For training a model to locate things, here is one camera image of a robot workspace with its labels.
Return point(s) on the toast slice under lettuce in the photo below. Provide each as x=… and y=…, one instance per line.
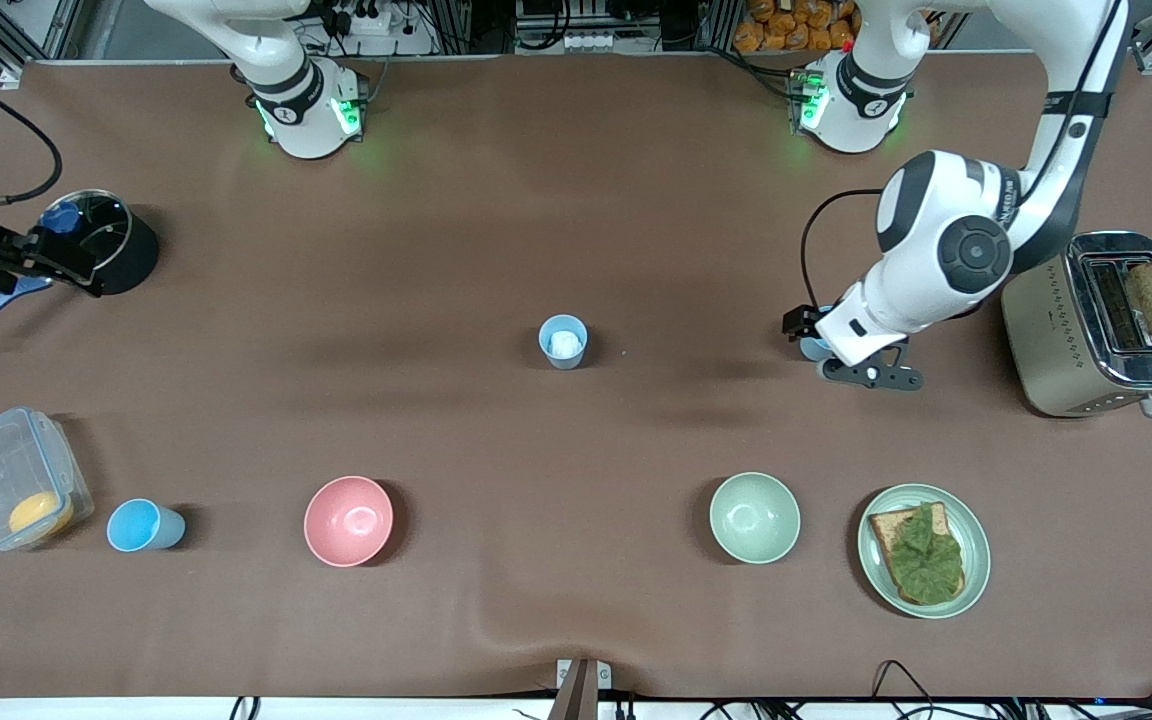
x=884, y=525

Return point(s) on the glass lid with blue knob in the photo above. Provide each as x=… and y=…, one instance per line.
x=101, y=215

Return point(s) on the bag of orange buns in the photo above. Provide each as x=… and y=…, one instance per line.
x=786, y=30

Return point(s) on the green lettuce leaf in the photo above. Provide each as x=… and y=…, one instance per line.
x=926, y=565

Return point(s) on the metal table clamp bracket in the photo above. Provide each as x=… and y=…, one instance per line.
x=581, y=690

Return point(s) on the pale green bowl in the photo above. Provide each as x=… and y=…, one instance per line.
x=754, y=517

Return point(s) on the pale green plate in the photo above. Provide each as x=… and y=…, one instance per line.
x=976, y=550

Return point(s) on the blue plastic cup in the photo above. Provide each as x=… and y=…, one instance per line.
x=814, y=350
x=136, y=525
x=563, y=345

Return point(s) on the white power strip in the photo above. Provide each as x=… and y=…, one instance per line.
x=591, y=42
x=366, y=20

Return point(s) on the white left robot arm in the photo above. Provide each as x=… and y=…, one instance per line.
x=946, y=200

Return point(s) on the pink bowl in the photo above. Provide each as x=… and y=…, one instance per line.
x=348, y=520

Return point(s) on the orange round food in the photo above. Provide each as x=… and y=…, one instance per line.
x=39, y=512

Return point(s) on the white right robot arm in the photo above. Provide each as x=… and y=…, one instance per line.
x=296, y=110

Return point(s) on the beige and chrome toaster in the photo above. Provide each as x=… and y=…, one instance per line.
x=1056, y=330

